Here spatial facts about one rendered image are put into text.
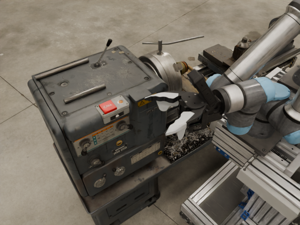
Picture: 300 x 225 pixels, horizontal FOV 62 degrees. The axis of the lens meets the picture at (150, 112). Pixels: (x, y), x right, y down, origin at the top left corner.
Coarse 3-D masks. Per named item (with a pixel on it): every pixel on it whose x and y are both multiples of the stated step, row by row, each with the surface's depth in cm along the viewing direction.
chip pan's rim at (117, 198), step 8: (208, 144) 185; (56, 152) 172; (192, 152) 172; (176, 160) 167; (168, 168) 170; (152, 176) 159; (144, 184) 163; (128, 192) 156; (112, 200) 148; (104, 208) 151
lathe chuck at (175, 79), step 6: (150, 54) 142; (156, 54) 141; (162, 54) 141; (168, 54) 141; (162, 60) 138; (168, 60) 139; (174, 60) 140; (162, 66) 136; (168, 66) 137; (168, 72) 137; (174, 72) 138; (168, 78) 137; (174, 78) 139; (180, 78) 141; (174, 84) 140; (180, 84) 142; (174, 90) 142; (180, 90) 146
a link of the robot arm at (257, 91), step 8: (248, 80) 69; (256, 80) 68; (264, 80) 68; (240, 88) 66; (248, 88) 66; (256, 88) 67; (264, 88) 67; (272, 88) 68; (248, 96) 66; (256, 96) 67; (264, 96) 68; (272, 96) 69; (248, 104) 67; (256, 104) 69; (248, 112) 71
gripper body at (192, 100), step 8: (184, 96) 65; (192, 96) 65; (200, 96) 65; (216, 96) 68; (224, 96) 65; (184, 104) 64; (192, 104) 63; (200, 104) 62; (216, 104) 66; (224, 104) 65; (208, 112) 67; (216, 112) 68; (224, 112) 66; (200, 120) 66; (208, 120) 68; (216, 120) 69; (192, 128) 65; (200, 128) 67
